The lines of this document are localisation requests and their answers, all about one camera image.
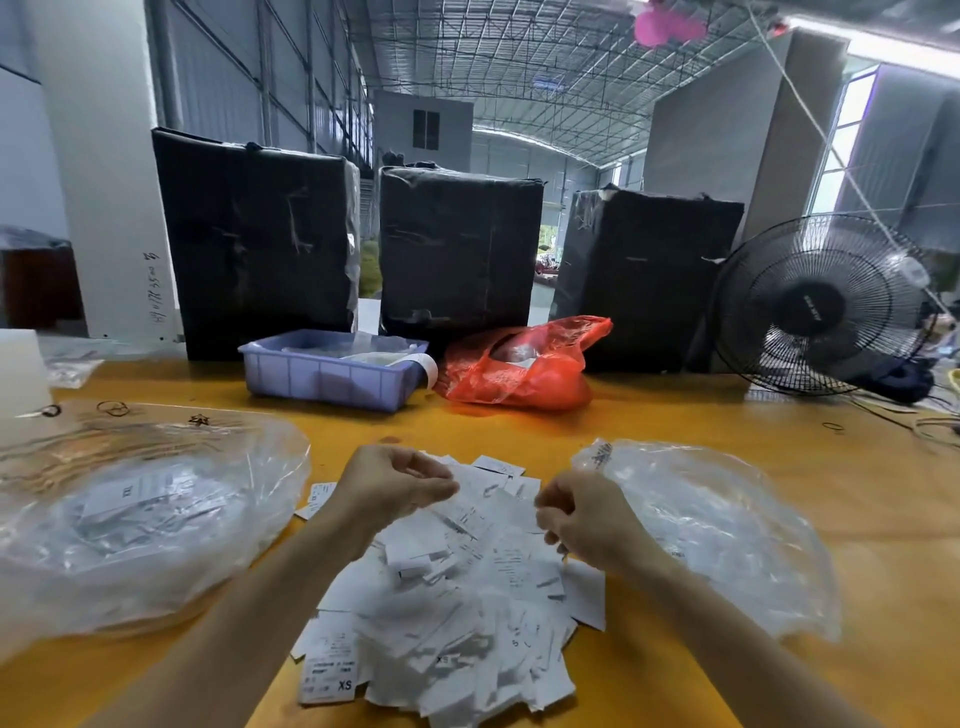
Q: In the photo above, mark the clear plastic bag black print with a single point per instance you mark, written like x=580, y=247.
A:
x=735, y=533

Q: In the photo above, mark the grey cabin with window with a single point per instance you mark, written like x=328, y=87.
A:
x=425, y=128

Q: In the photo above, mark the red plastic bag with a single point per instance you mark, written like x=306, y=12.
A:
x=522, y=368

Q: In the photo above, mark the person's right hand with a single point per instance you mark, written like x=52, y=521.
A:
x=593, y=518

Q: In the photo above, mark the blue plastic bin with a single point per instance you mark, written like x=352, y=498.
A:
x=315, y=372

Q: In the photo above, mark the brown wooden cabinet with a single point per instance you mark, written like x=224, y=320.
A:
x=42, y=285

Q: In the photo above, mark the white foam box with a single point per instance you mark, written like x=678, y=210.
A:
x=21, y=375

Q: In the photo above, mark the person's right forearm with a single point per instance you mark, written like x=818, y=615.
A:
x=750, y=653

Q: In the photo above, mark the white pillar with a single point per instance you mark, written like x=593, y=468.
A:
x=108, y=165

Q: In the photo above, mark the person's left hand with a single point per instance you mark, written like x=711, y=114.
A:
x=383, y=488

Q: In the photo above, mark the pile of white labels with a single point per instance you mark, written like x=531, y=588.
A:
x=450, y=615

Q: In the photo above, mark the large black wrapped bale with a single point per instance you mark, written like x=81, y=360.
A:
x=258, y=243
x=648, y=282
x=462, y=255

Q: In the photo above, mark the pink hanging object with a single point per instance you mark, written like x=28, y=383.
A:
x=669, y=26

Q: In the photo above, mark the black table fan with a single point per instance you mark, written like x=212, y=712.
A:
x=818, y=308

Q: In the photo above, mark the person's left forearm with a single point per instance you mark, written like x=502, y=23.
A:
x=218, y=645

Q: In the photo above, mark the large clear bag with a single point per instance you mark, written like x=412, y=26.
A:
x=147, y=518

